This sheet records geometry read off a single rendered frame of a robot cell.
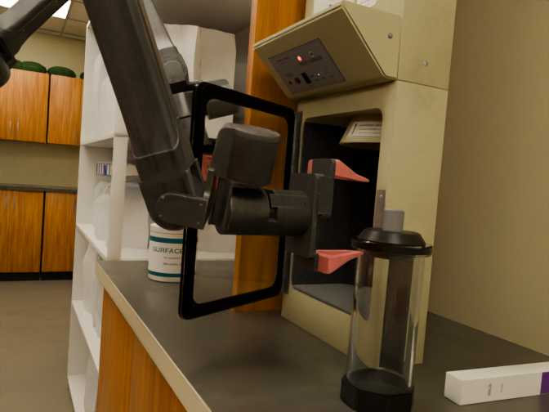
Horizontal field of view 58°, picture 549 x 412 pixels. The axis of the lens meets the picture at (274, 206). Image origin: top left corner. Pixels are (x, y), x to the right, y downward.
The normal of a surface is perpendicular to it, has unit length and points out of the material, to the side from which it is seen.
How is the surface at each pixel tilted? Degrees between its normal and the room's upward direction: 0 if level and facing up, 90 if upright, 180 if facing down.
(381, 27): 90
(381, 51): 90
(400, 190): 90
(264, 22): 90
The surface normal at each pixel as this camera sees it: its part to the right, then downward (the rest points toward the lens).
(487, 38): -0.89, -0.04
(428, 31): 0.45, 0.08
